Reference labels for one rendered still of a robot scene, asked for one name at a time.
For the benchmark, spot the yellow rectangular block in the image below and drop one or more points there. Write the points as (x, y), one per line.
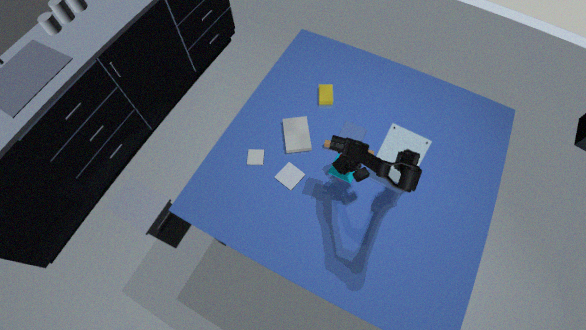
(325, 94)

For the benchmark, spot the white flat square tile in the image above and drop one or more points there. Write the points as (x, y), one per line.
(290, 175)

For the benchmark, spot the tan wooden plank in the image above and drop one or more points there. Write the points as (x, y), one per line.
(327, 144)

